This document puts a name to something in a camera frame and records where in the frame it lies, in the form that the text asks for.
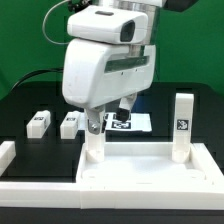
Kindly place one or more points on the black marker plate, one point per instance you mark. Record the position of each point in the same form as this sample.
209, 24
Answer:
136, 122

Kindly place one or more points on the white U-shaped fence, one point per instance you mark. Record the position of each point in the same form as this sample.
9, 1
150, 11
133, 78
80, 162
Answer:
192, 194

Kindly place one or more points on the white desk top tray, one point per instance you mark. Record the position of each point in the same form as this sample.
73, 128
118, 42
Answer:
148, 162

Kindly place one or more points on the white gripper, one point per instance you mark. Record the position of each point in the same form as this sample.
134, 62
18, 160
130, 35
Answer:
98, 73

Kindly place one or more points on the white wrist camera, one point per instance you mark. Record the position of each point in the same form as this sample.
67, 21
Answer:
108, 25

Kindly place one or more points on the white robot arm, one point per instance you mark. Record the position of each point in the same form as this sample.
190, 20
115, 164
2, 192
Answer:
150, 8

